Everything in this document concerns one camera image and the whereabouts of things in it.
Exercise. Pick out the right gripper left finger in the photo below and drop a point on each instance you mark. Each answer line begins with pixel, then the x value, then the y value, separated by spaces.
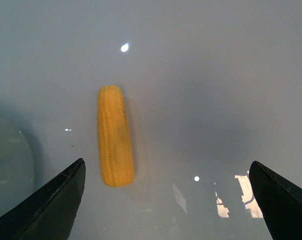
pixel 50 212

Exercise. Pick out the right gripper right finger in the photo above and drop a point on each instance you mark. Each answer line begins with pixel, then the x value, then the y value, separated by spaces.
pixel 279 200

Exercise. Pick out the yellow corn cob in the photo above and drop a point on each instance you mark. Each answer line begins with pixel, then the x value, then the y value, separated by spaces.
pixel 114 140

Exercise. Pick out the steel pot with beige handle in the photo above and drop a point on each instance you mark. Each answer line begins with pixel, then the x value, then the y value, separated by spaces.
pixel 17 170

